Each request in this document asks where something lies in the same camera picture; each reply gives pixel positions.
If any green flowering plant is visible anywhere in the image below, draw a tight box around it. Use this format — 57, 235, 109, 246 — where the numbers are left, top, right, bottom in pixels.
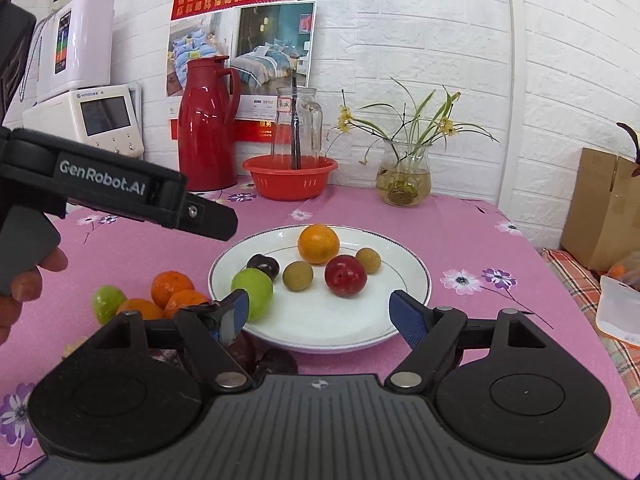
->
325, 77, 501, 166

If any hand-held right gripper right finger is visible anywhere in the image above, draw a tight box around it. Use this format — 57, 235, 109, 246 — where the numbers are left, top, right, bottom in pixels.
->
384, 289, 577, 394

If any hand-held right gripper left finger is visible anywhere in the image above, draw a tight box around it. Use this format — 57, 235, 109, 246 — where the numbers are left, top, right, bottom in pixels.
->
59, 288, 255, 394

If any dark purple plum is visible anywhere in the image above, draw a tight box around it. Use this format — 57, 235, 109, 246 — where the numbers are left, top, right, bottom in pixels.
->
246, 254, 281, 281

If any large orange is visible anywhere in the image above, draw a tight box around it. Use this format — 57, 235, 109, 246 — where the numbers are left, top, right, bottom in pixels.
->
297, 224, 341, 266

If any black stirring stick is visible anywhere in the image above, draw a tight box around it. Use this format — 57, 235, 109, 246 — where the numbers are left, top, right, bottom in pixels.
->
290, 74, 302, 170

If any plaid cloth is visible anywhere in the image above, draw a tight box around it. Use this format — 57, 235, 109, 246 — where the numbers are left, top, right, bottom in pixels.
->
542, 249, 640, 396

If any bedding photo wall calendar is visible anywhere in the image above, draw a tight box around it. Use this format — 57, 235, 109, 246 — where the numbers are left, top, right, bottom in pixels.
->
166, 0, 317, 143

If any clear glass pitcher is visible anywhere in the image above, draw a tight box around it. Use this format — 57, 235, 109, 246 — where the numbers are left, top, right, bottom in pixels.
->
271, 87, 324, 168

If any white wall pipe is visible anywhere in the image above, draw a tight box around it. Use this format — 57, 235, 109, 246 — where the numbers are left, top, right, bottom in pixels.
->
497, 0, 526, 208

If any white water purifier with screen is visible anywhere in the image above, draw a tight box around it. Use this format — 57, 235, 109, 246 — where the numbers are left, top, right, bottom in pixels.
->
22, 82, 146, 161

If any green apple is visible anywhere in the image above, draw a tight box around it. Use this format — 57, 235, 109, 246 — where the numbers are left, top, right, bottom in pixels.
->
91, 285, 128, 326
231, 267, 275, 323

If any white wall-mounted appliance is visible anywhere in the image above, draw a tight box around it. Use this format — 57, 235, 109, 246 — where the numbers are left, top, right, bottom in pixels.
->
35, 0, 116, 106

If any pink floral tablecloth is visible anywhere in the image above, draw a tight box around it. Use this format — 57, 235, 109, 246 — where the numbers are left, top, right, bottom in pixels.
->
0, 175, 640, 480

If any red thermos jug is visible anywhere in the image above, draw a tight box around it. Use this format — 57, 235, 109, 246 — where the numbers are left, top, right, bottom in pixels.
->
177, 57, 243, 192

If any person's left hand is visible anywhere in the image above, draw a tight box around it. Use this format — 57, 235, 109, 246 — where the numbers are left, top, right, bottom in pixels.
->
0, 248, 69, 347

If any clear plastic bag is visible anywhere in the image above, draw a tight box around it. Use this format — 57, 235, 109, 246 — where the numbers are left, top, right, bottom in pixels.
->
595, 275, 640, 348

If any red plastic basket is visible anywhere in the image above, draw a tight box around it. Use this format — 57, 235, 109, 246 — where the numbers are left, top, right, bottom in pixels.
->
243, 155, 339, 202

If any glass vase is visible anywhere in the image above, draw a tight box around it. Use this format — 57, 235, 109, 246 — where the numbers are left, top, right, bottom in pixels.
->
376, 140, 432, 207

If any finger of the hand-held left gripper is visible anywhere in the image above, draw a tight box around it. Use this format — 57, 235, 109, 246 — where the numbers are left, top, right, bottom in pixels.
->
177, 192, 240, 242

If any red plum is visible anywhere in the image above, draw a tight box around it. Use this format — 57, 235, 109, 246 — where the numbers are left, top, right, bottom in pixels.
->
324, 254, 368, 298
227, 332, 258, 376

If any cardboard box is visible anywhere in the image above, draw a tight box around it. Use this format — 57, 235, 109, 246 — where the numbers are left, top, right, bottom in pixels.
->
560, 147, 640, 273

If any white plate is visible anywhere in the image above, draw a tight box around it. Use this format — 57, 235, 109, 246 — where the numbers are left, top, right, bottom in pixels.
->
208, 224, 432, 354

